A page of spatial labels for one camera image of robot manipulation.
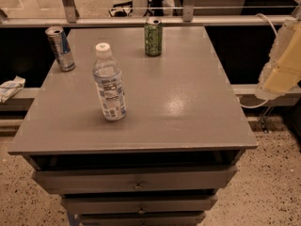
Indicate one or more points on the middle grey drawer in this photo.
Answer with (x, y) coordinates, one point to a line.
(139, 205)

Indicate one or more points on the silver blue energy drink can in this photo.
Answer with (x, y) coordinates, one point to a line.
(60, 46)

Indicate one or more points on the crumpled white packet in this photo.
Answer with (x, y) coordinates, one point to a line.
(10, 88)

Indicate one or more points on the green soda can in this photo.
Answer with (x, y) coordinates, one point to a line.
(153, 30)

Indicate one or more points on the top grey drawer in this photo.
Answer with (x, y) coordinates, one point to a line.
(133, 180)

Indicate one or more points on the bottom grey drawer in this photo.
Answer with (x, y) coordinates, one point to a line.
(151, 219)

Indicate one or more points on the metal window frame rail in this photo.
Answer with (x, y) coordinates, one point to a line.
(135, 21)

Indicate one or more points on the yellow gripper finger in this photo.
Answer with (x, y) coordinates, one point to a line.
(284, 66)

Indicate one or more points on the grey drawer cabinet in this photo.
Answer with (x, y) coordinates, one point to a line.
(181, 111)

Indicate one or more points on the grey drawer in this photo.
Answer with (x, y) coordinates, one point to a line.
(151, 219)
(139, 205)
(133, 180)

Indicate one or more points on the clear plastic water bottle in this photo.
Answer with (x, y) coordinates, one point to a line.
(108, 78)

